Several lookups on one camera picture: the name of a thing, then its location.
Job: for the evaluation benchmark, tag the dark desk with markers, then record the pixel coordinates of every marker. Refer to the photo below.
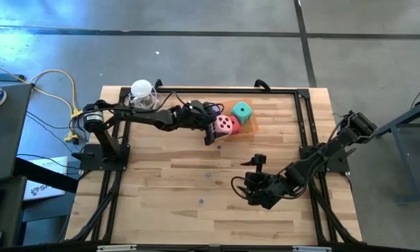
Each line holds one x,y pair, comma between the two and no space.
10,210

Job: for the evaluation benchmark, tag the dark grey cabinet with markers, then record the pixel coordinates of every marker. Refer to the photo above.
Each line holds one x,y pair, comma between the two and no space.
10,122

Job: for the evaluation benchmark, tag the large teal foam die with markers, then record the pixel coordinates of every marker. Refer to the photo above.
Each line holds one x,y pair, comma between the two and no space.
242,112

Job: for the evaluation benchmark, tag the black diagonal bar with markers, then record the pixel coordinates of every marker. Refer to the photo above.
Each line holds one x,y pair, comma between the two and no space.
45,175

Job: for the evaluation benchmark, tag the large pink foam die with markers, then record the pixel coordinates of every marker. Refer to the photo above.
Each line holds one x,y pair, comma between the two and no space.
224,125

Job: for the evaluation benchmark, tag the white mushroom-shaped lamp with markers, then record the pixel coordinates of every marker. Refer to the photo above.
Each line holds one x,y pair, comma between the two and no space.
141,87

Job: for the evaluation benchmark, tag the grey-blue metal stand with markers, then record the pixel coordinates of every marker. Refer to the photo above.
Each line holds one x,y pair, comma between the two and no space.
409,113

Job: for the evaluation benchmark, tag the white printed cardboard box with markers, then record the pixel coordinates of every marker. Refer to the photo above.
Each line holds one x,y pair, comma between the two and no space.
38,190

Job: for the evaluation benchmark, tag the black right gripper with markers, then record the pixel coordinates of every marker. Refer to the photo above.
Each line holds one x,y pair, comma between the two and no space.
266,189

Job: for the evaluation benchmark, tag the grey metal bracket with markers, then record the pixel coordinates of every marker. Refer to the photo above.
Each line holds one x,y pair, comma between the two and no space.
117,248
312,248

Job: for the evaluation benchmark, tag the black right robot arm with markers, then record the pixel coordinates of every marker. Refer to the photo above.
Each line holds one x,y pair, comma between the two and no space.
322,157

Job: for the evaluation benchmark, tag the orange translucent plastic bin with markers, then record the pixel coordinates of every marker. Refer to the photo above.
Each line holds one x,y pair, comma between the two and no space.
250,127

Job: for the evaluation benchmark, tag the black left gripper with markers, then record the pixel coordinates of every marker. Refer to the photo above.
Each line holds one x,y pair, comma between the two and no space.
194,115

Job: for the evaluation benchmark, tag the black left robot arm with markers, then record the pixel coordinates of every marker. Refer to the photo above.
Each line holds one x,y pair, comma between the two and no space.
143,117

